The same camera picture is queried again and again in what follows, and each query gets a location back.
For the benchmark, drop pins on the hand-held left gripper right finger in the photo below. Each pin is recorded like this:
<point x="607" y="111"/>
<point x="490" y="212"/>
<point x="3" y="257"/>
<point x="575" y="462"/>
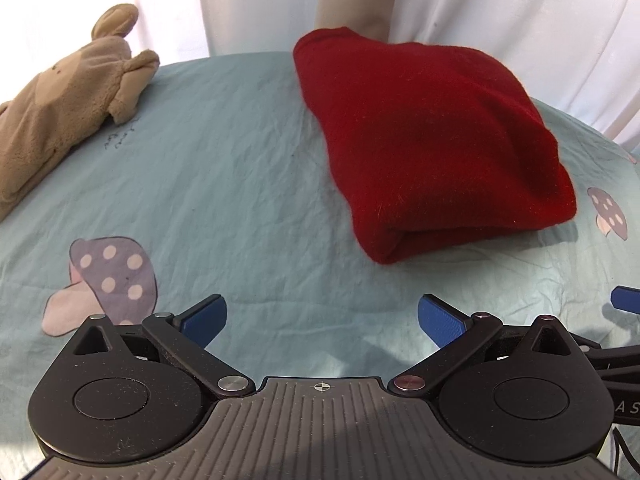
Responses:
<point x="440" y="322"/>

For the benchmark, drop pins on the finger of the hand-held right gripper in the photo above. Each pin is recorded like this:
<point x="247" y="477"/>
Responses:
<point x="626" y="300"/>
<point x="620" y="364"/>

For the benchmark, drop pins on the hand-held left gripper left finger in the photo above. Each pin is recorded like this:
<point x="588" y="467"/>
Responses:
<point x="205" y="320"/>

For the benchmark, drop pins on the red knit sweater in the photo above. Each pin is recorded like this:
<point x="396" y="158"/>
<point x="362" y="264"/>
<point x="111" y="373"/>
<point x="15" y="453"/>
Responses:
<point x="425" y="150"/>

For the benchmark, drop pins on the light blue printed bedsheet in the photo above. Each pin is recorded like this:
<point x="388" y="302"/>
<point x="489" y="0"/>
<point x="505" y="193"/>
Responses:
<point x="225" y="160"/>

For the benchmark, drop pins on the beige plush toy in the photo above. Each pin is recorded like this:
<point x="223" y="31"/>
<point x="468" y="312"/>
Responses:
<point x="60" y="105"/>

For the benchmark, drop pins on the white curtain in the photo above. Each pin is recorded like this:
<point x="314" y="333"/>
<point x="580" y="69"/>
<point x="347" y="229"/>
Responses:
<point x="500" y="10"/>

